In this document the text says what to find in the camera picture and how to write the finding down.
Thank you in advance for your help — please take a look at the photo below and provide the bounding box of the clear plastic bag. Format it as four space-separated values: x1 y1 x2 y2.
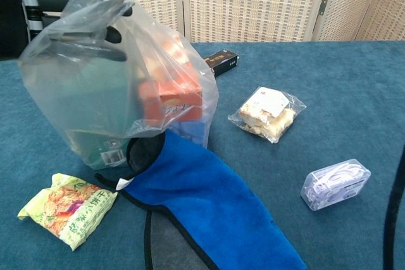
18 0 220 169

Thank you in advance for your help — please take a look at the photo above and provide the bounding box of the black gold box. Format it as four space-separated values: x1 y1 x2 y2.
202 47 240 78

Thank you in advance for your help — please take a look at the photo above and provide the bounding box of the clear box of white cable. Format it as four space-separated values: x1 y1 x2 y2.
299 158 371 211

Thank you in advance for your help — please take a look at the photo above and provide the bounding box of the green snack packet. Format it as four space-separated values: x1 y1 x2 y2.
17 173 118 251

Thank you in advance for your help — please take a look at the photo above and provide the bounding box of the orange cardboard box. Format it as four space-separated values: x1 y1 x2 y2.
139 37 203 122

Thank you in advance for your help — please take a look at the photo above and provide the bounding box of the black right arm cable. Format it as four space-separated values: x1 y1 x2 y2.
383 146 405 270

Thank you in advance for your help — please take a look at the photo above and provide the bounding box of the bread packet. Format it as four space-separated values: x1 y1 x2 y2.
227 85 308 144

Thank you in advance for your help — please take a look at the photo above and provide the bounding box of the teal table cover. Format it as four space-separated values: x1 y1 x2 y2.
0 39 405 270

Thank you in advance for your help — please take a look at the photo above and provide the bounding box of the blue grey cloth black trim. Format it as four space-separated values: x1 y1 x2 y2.
94 132 308 270

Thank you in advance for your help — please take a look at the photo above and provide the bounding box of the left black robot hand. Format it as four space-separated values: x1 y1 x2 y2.
0 0 134 62

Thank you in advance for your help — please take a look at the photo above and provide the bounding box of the teal green box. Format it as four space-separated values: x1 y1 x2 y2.
63 58 143 169

